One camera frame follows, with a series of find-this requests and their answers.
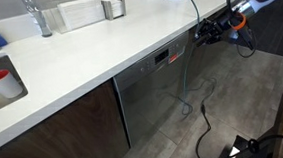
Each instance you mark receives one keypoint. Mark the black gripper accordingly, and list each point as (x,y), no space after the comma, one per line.
(221,28)

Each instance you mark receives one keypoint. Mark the red warning sticker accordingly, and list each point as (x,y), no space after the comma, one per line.
(172,58)

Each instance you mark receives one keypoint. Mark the stainless steel built-in appliance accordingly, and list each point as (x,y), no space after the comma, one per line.
(149,98)

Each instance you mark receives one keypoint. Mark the grey napkin holder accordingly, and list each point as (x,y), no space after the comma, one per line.
(110,11)

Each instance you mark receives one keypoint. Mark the black box white label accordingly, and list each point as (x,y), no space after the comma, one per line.
(240,149)

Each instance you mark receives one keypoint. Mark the white dish rack tray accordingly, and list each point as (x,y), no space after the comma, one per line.
(80,13)

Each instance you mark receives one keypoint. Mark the chrome sink faucet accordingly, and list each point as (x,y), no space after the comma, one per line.
(40,19)

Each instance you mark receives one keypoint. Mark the dark lower cabinet doors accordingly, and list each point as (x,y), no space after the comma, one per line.
(68,137)

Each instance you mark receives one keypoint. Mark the white cup red inside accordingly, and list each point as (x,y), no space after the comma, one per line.
(5,85)

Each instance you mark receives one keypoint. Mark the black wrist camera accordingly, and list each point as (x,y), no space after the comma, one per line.
(233,35)

